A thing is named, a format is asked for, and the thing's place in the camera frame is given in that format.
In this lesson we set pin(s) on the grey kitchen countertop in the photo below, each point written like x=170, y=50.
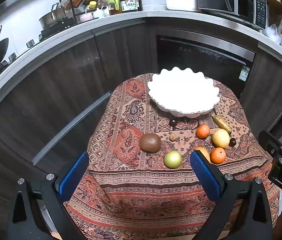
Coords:
x=131, y=17

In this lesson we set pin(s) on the black stove knob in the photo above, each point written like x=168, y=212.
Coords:
x=30, y=44
x=12, y=57

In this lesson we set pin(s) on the small tan longan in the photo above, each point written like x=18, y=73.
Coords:
x=173, y=138

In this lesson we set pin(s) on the pink lidded jar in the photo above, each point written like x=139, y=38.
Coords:
x=85, y=18

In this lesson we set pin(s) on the slim dark bottle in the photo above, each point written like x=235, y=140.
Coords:
x=139, y=1

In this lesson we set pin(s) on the yellow pear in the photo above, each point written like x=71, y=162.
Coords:
x=220, y=138

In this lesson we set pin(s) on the brown kiwi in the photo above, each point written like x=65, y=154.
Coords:
x=149, y=143

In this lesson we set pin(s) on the green white energy sticker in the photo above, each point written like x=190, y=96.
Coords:
x=244, y=73

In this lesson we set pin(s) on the yellow oil bottle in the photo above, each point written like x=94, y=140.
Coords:
x=114, y=6

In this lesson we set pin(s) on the white scalloped bowl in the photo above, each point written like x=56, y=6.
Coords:
x=182, y=92

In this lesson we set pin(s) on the dark round plum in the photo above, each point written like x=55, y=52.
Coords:
x=173, y=122
x=232, y=142

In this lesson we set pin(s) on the patterned red tablecloth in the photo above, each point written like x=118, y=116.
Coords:
x=136, y=192

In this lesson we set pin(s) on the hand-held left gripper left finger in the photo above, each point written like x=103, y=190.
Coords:
x=73, y=177

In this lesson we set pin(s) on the yellow cap small bottle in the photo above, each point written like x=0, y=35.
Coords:
x=92, y=5

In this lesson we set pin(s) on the small yellow banana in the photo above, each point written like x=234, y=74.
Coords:
x=221, y=123

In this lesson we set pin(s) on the green apple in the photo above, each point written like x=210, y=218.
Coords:
x=173, y=159

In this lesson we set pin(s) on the white lidded jar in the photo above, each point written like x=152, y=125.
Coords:
x=98, y=13

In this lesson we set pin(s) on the yellow-orange round fruit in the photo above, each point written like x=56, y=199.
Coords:
x=205, y=152

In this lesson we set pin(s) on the black gas stove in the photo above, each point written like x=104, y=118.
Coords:
x=55, y=31

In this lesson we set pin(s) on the built-in black oven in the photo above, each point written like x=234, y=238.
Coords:
x=193, y=52

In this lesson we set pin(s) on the orange tangerine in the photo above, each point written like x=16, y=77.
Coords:
x=218, y=155
x=203, y=131

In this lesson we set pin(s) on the wide dark wood cabinet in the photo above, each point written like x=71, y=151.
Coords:
x=63, y=80

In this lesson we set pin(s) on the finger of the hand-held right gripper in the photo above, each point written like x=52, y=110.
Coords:
x=272, y=142

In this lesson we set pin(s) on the stainless steel pot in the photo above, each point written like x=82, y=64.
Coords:
x=52, y=18

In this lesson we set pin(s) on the narrow dark wood cabinet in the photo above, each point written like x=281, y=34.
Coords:
x=268, y=85

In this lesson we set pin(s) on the white plastic bag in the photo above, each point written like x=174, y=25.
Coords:
x=274, y=35

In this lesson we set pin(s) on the white rectangular container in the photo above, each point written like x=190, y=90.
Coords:
x=181, y=2

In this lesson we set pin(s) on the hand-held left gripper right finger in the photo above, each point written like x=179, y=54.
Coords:
x=206, y=177

